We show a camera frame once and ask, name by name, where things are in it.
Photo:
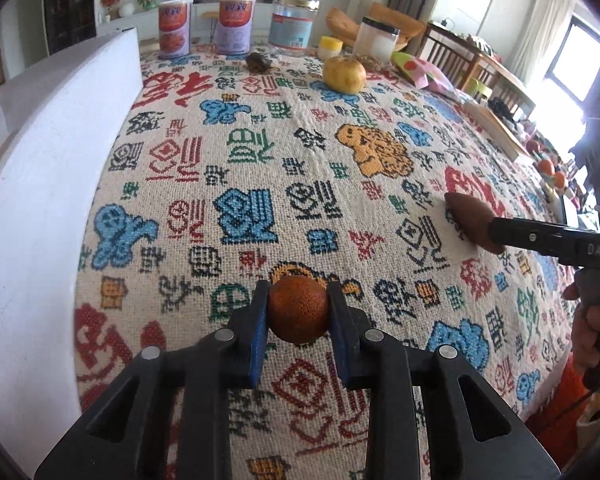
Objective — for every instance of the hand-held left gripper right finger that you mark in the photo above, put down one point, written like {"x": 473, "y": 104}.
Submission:
{"x": 341, "y": 340}

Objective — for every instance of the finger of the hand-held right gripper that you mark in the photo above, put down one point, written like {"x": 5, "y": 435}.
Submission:
{"x": 525, "y": 235}

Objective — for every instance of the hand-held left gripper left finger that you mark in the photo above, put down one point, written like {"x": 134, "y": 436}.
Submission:
{"x": 257, "y": 340}

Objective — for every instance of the rough reddish-brown round fruit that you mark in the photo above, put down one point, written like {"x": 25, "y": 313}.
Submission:
{"x": 297, "y": 310}

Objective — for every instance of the brown sweet potato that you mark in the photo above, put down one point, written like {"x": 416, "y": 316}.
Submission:
{"x": 467, "y": 217}

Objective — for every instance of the person's right hand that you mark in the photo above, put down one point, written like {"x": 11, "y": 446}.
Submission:
{"x": 587, "y": 335}

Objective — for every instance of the distant orange fruit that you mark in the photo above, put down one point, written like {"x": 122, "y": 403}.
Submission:
{"x": 559, "y": 179}
{"x": 545, "y": 166}

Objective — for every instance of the bright window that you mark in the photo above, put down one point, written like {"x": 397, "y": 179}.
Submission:
{"x": 575, "y": 60}

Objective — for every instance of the wooden chair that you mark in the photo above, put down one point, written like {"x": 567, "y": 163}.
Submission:
{"x": 460, "y": 55}

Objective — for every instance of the colourful patterned bag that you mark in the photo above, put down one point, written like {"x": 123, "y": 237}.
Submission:
{"x": 422, "y": 70}

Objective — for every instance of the white sheer curtain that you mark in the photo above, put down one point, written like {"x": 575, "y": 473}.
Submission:
{"x": 542, "y": 25}

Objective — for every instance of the pile of brown nuts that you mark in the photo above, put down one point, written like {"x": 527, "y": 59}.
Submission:
{"x": 370, "y": 60}

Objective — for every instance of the yellow pear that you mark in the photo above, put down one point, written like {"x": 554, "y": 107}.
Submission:
{"x": 344, "y": 76}

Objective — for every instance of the clear jar with black lid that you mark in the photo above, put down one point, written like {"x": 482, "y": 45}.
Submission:
{"x": 377, "y": 37}

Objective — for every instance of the white foam board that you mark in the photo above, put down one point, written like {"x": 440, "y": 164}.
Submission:
{"x": 45, "y": 185}

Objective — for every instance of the yellow cup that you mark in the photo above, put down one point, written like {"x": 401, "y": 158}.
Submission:
{"x": 330, "y": 47}

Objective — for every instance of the dark brown lumpy object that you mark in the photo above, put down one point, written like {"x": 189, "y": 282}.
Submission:
{"x": 257, "y": 62}

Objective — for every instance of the orange curved seat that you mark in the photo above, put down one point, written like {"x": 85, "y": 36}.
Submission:
{"x": 342, "y": 22}

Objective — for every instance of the clear jar with blue label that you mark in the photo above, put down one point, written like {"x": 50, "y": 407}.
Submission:
{"x": 292, "y": 25}

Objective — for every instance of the pink and purple tin can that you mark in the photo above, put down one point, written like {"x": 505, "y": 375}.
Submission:
{"x": 175, "y": 30}
{"x": 235, "y": 25}

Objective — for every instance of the red flower arrangement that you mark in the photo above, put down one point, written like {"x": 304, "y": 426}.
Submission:
{"x": 111, "y": 2}

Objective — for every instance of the dark shelf cabinet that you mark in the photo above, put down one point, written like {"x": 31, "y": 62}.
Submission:
{"x": 70, "y": 5}

